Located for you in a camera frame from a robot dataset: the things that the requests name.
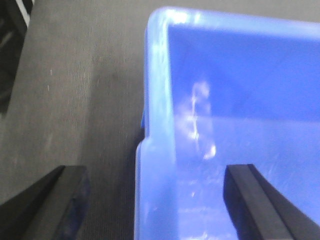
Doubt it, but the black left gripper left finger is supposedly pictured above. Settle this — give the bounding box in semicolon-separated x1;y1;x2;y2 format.
0;165;90;240

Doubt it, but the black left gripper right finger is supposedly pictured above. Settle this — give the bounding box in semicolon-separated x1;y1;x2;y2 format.
223;164;320;240

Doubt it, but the large blue plastic bin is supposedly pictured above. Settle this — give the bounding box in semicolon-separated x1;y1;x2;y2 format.
134;7;320;240

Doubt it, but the black conveyor belt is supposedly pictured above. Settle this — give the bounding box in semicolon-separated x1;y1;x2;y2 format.
0;0;320;240

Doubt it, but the black chair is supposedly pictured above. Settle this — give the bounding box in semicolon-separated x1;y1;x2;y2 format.
0;0;35;115

